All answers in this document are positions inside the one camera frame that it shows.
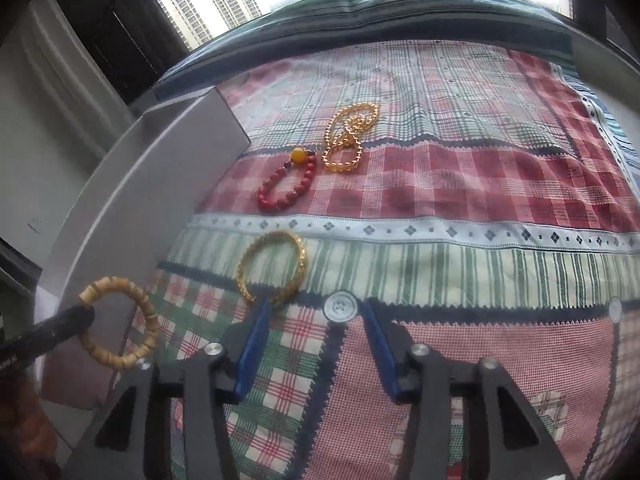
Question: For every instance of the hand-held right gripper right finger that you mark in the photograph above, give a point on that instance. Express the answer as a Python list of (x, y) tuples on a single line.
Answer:
[(381, 355)]

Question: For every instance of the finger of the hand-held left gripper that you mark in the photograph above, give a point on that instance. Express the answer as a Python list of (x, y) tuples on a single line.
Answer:
[(55, 327)]

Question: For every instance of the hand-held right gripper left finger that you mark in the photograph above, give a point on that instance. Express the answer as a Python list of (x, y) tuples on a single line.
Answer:
[(252, 347)]

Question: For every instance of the gold patterned bangle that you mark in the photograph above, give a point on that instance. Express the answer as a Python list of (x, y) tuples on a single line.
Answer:
[(301, 260)]

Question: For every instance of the long white cardboard box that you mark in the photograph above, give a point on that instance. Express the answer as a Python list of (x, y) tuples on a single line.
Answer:
[(150, 190)]

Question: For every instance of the patchwork plaid blanket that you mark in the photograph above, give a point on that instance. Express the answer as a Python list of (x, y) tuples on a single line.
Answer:
[(425, 220)]

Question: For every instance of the white curtain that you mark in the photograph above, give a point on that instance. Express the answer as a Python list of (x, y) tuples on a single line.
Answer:
[(55, 110)]

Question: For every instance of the dark window screen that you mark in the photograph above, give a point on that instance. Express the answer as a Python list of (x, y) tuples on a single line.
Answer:
[(607, 5), (120, 25)]

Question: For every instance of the teal striped cushion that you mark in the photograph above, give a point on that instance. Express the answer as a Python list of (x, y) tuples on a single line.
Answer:
[(370, 12)]

